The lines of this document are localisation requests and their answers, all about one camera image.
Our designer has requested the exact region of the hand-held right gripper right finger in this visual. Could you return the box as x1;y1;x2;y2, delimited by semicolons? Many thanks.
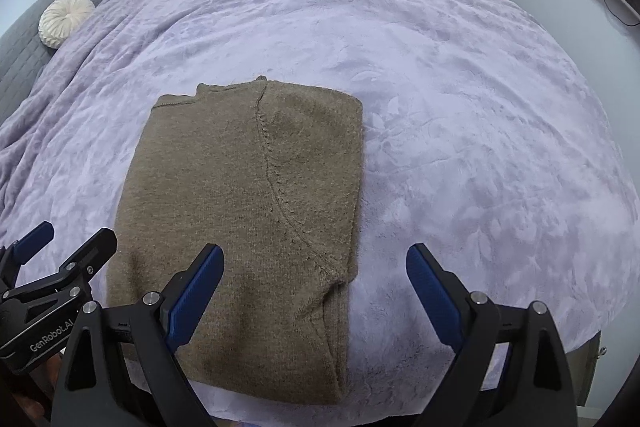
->
406;243;581;427

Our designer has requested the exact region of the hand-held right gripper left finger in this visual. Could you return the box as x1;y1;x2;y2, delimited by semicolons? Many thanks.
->
50;243;225;427

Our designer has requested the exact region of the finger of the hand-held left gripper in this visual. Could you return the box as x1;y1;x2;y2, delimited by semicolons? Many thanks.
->
0;221;55;289
57;228;118;290

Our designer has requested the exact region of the brown knit sweater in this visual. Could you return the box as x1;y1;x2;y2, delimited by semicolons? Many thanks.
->
107;76;364;406

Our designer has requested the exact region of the grey quilted headboard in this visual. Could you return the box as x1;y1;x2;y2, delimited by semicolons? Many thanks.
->
0;0;118;122

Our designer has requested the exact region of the lavender plush blanket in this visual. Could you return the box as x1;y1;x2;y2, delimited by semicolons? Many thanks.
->
0;0;640;413

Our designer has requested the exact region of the cream round pleated cushion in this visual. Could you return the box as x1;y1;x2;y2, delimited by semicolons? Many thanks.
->
39;0;96;50

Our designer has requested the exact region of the black monitor cable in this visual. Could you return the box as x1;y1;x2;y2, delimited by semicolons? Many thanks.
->
597;0;640;28

